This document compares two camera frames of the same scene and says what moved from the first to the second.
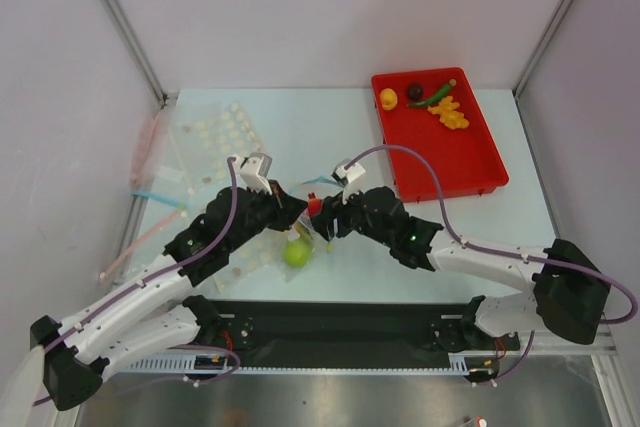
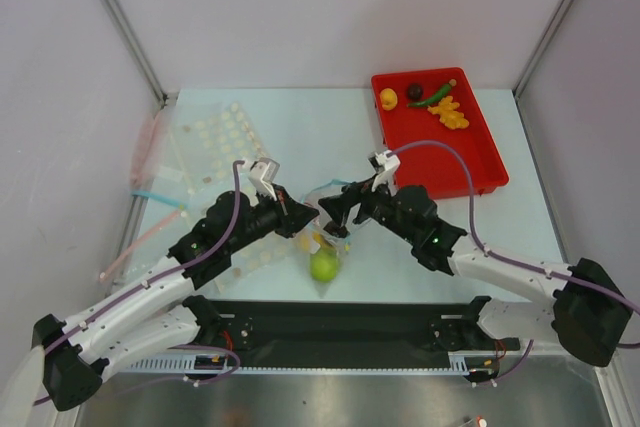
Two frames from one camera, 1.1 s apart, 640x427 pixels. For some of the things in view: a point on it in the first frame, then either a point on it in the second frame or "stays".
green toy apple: [297, 253] -> [324, 264]
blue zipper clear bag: [303, 241] -> [324, 253]
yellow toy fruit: [388, 99] stays
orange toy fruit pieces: [449, 113] stays
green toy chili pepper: [436, 97] stays
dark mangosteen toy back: [414, 91] stays
